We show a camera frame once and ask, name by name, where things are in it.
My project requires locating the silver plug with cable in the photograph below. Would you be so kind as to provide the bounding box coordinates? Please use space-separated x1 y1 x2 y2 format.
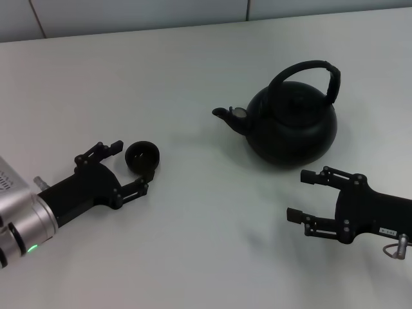
32 175 50 191
382 234 410 260

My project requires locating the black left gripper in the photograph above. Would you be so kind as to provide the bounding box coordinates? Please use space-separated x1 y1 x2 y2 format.
36 140 156 227

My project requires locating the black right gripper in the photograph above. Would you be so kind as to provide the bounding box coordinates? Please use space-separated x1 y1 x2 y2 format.
286 165 412 245

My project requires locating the black round teapot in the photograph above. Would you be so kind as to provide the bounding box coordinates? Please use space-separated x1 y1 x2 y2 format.
211 59 341 167

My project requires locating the small black teacup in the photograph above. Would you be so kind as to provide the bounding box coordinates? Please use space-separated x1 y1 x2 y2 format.
124 140 162 177

